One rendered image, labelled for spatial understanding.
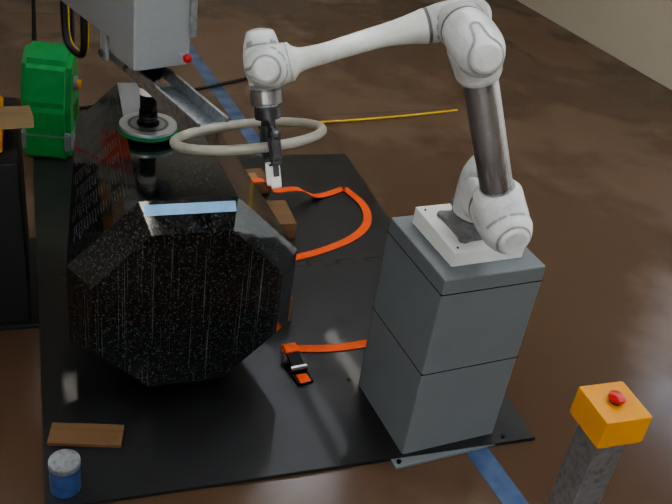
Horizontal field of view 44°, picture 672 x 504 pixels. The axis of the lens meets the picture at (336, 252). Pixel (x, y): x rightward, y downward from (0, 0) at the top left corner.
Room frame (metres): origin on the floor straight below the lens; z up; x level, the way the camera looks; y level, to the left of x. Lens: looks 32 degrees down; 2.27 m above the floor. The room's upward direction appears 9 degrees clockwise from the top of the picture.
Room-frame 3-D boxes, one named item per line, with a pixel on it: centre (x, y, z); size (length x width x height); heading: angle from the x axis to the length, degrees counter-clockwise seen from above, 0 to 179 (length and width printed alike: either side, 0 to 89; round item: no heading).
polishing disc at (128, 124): (2.87, 0.78, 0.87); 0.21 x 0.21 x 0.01
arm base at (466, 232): (2.52, -0.43, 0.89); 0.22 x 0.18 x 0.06; 29
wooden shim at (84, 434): (2.08, 0.77, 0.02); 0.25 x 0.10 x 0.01; 100
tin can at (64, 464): (1.85, 0.76, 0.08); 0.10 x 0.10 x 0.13
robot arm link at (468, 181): (2.49, -0.45, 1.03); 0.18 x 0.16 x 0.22; 16
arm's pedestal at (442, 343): (2.51, -0.44, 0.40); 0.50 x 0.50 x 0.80; 28
